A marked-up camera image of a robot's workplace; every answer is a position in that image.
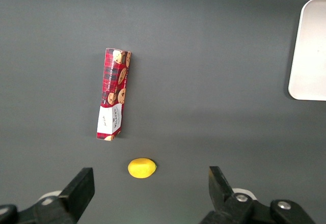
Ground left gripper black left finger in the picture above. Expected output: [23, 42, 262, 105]
[34, 167, 96, 224]

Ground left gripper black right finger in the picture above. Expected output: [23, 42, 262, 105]
[201, 165, 256, 224]

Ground white rectangular tray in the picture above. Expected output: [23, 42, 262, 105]
[287, 0, 326, 101]

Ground yellow lemon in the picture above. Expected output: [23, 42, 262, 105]
[127, 157, 158, 179]

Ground red tartan cookie box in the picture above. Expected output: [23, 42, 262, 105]
[96, 47, 132, 142]

